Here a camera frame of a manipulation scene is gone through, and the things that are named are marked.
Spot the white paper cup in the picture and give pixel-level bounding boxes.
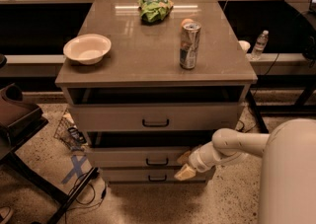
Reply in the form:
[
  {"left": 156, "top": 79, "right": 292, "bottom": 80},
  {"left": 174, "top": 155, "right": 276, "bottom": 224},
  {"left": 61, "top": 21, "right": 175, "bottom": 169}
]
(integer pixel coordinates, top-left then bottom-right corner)
[{"left": 239, "top": 40, "right": 251, "bottom": 53}]

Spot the black stand leg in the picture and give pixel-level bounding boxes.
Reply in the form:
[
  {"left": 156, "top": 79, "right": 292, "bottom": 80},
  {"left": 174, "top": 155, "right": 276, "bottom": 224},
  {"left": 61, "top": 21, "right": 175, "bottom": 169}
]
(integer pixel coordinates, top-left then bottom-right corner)
[{"left": 46, "top": 168, "right": 98, "bottom": 224}]

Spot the white bowl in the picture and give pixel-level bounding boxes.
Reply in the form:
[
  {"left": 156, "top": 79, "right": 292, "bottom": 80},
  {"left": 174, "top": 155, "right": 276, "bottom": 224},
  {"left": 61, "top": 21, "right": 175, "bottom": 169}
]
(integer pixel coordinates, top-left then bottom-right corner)
[{"left": 63, "top": 34, "right": 112, "bottom": 65}]

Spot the tall silver drink can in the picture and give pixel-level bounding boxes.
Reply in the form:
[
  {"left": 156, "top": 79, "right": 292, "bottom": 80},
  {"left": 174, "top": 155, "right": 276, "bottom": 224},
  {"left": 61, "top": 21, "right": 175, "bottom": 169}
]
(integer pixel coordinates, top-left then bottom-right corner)
[{"left": 180, "top": 20, "right": 201, "bottom": 70}]

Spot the black desk leg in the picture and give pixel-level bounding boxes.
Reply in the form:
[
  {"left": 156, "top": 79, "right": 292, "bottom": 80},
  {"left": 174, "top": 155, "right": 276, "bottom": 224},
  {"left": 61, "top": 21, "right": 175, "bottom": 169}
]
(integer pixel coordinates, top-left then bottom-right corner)
[{"left": 246, "top": 92, "right": 269, "bottom": 133}]

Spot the grey drawer cabinet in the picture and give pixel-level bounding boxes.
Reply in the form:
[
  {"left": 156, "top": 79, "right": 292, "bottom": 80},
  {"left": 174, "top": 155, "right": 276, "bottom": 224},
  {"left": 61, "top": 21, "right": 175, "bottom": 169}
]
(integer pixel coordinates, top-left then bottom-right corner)
[{"left": 54, "top": 0, "right": 259, "bottom": 185}]

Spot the wire basket on floor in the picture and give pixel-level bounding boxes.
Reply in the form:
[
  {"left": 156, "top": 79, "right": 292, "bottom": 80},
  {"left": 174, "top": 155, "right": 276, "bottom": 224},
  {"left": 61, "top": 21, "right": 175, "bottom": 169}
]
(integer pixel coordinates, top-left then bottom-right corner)
[{"left": 54, "top": 112, "right": 87, "bottom": 154}]

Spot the orange fruit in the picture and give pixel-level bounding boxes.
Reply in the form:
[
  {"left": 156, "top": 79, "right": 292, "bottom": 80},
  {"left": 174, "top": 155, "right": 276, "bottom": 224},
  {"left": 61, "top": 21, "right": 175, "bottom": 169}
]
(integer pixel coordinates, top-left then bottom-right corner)
[{"left": 181, "top": 19, "right": 194, "bottom": 29}]

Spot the drawer with black handle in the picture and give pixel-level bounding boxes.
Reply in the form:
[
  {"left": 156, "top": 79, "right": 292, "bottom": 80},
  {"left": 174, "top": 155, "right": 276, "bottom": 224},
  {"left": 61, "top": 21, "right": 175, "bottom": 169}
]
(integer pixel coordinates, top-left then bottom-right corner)
[
  {"left": 85, "top": 146, "right": 191, "bottom": 169},
  {"left": 69, "top": 104, "right": 243, "bottom": 132},
  {"left": 100, "top": 167, "right": 216, "bottom": 185}
]

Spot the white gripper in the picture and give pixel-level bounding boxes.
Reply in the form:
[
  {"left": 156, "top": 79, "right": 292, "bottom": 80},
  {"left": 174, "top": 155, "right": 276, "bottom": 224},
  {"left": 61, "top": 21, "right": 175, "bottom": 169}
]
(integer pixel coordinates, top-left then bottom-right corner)
[{"left": 174, "top": 142, "right": 226, "bottom": 181}]

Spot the dark chair at left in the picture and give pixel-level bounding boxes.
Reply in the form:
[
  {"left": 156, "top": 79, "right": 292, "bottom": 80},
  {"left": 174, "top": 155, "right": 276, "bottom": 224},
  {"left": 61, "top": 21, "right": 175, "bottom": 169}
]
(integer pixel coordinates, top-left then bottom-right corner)
[{"left": 0, "top": 53, "right": 70, "bottom": 206}]

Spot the blue tape cross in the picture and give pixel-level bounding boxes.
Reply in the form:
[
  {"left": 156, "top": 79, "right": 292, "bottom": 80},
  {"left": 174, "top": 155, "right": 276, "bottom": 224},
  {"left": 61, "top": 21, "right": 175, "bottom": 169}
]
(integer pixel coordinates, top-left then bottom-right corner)
[{"left": 61, "top": 155, "right": 87, "bottom": 185}]

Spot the clear water bottle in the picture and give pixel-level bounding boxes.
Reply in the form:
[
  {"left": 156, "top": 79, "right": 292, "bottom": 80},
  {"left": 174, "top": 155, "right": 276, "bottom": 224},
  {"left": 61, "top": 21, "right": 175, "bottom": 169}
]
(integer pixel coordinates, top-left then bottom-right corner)
[{"left": 251, "top": 31, "right": 269, "bottom": 60}]

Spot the green chip bag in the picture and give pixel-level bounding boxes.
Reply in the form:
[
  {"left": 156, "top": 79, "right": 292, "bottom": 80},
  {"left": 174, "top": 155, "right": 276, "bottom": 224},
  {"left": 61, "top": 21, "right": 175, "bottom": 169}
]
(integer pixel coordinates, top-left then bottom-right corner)
[{"left": 138, "top": 0, "right": 174, "bottom": 24}]

